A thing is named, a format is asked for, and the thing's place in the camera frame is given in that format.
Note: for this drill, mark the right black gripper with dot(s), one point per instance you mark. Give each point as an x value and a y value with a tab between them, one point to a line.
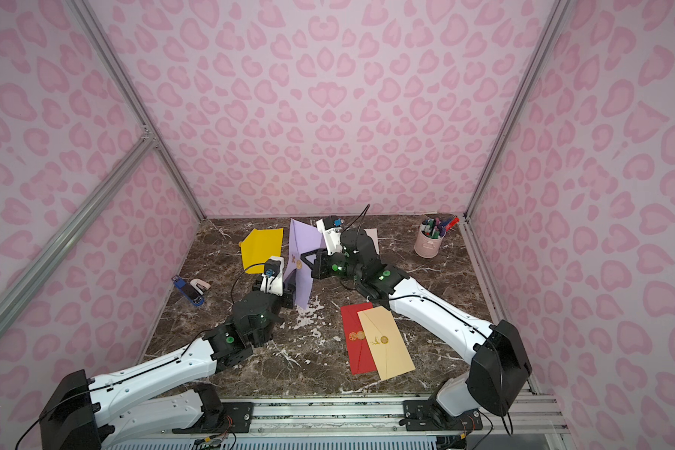
319	264

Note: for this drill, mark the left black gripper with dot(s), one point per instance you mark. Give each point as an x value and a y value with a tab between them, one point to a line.
287	291

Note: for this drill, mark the yellow envelope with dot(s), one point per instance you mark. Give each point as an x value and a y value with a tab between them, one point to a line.
258	247

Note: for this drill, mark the white envelope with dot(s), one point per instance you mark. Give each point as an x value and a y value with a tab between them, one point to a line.
373	234

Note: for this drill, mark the beige envelope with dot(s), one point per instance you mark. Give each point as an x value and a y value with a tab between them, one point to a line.
386	344

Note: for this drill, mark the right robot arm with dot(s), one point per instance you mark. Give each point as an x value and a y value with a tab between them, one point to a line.
499	364

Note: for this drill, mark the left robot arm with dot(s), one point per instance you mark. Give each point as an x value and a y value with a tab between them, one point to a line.
98	412

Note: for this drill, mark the red envelope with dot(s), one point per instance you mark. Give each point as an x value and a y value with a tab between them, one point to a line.
359	355

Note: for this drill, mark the blue stapler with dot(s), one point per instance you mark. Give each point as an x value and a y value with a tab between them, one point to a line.
194	290

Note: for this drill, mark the pink pen cup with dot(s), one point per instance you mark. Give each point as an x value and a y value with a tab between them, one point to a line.
427	247

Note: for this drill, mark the green marker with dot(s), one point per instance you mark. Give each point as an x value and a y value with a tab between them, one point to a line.
427	229

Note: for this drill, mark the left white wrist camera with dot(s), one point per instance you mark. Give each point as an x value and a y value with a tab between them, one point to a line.
272	278

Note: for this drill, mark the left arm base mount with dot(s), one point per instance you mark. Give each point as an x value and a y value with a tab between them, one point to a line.
212	415

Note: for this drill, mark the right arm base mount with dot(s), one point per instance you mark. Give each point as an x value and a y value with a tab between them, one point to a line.
428	415

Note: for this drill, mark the aluminium front rail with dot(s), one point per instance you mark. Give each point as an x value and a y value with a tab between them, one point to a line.
329	417

